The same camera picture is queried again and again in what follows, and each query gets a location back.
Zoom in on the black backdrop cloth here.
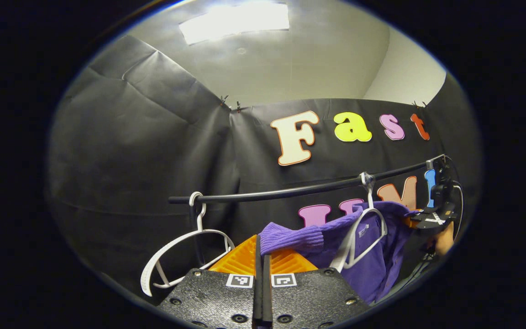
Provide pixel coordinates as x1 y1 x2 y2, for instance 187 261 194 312
47 34 483 307

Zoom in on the purple corduroy shirt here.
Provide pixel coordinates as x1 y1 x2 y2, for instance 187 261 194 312
259 201 421 306

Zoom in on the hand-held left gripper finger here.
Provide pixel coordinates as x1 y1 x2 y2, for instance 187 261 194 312
263 249 371 329
158 235 264 329

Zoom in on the black clothes rack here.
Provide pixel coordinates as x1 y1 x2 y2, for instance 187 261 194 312
168 154 448 270

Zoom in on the ceiling light panel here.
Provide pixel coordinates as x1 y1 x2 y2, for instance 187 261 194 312
179 2 290 45

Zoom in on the white plastic hanger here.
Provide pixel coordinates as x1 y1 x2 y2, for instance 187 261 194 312
329 171 388 272
140 191 236 297

